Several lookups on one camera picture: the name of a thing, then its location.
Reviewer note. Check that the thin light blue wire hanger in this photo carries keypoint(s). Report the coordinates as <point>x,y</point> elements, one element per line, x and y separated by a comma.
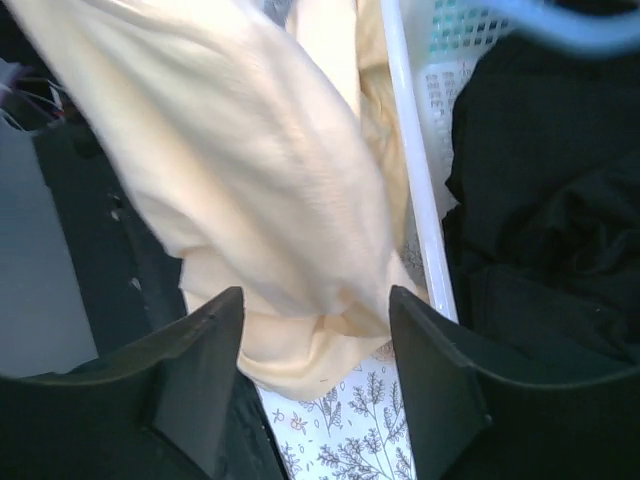
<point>570,31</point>

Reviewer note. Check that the black t shirt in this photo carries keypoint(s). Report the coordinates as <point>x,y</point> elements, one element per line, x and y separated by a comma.
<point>543,241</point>

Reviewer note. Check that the white plastic basket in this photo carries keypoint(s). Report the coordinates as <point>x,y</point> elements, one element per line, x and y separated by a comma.
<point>433,47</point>

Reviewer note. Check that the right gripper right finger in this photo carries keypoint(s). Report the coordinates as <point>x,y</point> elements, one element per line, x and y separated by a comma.
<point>478,409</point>

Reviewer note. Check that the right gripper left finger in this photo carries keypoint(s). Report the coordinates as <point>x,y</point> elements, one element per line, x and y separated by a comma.
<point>172,405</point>

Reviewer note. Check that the beige t shirt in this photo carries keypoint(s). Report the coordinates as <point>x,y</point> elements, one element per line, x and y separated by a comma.
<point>263,156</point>

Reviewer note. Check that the floral table cloth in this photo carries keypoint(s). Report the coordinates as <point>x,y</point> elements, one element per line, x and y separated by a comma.
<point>358,430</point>

